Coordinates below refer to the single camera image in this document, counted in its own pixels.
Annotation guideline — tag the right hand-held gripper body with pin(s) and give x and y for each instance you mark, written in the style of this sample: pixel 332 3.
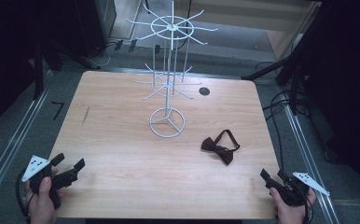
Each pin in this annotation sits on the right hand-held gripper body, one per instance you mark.
pixel 290 191

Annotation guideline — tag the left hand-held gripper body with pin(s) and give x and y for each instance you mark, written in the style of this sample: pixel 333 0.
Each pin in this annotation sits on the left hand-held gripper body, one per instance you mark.
pixel 37 166

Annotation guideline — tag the aluminium floor rail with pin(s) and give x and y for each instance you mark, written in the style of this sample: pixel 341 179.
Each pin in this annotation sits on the aluminium floor rail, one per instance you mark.
pixel 308 165
pixel 16 133

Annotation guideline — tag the person's right hand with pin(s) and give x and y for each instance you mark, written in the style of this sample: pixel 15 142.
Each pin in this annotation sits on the person's right hand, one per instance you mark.
pixel 290 214

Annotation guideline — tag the black round table grommet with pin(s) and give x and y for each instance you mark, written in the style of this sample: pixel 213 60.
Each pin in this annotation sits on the black round table grommet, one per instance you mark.
pixel 204 91

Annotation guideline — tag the dark red bow tie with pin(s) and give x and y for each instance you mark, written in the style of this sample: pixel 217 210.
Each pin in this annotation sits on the dark red bow tie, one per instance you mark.
pixel 221 151

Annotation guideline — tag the person's left hand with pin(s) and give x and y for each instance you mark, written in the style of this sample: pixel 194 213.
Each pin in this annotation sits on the person's left hand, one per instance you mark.
pixel 41 207

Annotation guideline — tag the black metal stand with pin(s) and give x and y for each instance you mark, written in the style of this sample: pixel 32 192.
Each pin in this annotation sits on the black metal stand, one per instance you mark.
pixel 38 71
pixel 293 62

